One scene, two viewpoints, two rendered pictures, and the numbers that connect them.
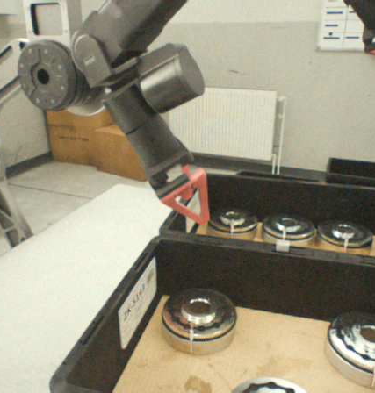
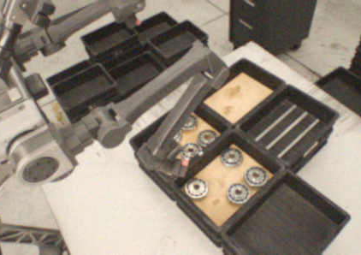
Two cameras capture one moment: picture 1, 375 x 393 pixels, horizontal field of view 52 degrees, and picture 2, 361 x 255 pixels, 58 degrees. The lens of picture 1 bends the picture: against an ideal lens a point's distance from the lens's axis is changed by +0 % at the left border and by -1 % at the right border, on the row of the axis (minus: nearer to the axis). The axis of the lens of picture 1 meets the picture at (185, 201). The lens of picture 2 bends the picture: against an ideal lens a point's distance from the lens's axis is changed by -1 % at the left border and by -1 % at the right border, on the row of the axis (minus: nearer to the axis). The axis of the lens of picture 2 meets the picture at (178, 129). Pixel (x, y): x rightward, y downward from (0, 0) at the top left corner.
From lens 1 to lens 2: 1.06 m
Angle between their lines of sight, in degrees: 47
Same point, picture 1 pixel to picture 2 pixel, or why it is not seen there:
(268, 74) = not seen: outside the picture
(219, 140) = not seen: outside the picture
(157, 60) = (172, 150)
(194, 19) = not seen: outside the picture
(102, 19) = (156, 155)
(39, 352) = (150, 243)
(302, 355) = (221, 173)
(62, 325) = (141, 231)
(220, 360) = (211, 192)
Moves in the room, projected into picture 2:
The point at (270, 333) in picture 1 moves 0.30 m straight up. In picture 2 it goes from (210, 174) to (208, 136)
